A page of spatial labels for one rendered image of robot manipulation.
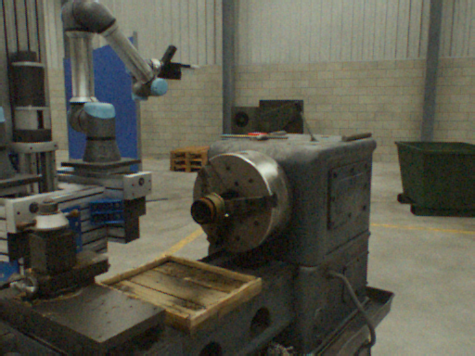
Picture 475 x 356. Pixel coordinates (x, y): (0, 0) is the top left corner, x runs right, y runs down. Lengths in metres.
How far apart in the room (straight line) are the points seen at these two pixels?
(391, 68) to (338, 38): 1.44
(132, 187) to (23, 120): 0.44
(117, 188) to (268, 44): 10.25
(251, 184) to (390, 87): 10.11
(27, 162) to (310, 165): 0.98
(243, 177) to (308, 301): 0.47
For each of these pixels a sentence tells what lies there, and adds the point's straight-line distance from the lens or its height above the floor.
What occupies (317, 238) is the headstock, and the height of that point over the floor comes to 0.96.
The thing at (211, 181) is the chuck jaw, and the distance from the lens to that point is 1.38.
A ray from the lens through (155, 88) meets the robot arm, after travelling 1.97.
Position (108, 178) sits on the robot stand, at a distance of 1.81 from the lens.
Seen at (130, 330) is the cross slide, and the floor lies 0.96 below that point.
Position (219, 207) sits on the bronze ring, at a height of 1.09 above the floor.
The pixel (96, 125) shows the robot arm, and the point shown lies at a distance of 1.84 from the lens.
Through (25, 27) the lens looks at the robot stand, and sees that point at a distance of 1.86.
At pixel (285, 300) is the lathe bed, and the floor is 0.76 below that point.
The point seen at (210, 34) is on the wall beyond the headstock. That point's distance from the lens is 12.40.
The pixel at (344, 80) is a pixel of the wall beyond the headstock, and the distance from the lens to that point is 11.41.
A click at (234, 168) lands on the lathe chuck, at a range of 1.37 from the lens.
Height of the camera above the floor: 1.39
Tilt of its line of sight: 9 degrees down
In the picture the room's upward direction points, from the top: straight up
